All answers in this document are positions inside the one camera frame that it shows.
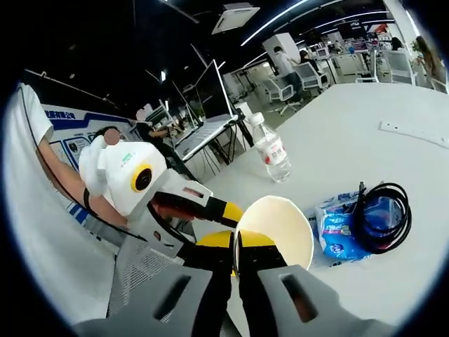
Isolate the blue white wall board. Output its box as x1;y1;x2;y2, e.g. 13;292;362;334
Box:
41;103;141;169

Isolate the ceiling air vent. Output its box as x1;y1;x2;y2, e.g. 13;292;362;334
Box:
211;2;261;35

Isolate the white table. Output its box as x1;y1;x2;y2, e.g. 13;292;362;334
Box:
205;82;449;327

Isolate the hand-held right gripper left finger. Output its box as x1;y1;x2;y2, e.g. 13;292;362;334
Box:
72;230;236;337

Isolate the dark wall display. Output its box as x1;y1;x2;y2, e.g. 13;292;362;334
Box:
342;20;369;40

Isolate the silver laptop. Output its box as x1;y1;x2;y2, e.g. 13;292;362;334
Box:
174;58;239;161

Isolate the white power strip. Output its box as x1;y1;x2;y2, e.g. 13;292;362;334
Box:
380;120;449;150

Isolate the person's white shirt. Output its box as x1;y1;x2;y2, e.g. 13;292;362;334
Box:
5;82;122;327

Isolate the white mesh office chair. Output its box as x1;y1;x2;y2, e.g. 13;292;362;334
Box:
383;48;418;86
267;77;303;116
295;62;330;96

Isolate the clear bag with blue pad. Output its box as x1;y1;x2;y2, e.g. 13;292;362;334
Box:
324;191;401;232

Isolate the clear plastic water bottle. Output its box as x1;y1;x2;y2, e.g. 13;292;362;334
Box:
248;112;292;183

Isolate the black cable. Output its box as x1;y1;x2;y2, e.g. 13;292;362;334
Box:
353;180;413;254

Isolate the white paper cup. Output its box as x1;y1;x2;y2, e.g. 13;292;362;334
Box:
233;195;314;278

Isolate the blue tissue pack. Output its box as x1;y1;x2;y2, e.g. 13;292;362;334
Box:
314;206;375;261

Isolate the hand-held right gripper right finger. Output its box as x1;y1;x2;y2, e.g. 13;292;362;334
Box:
238;230;396;337

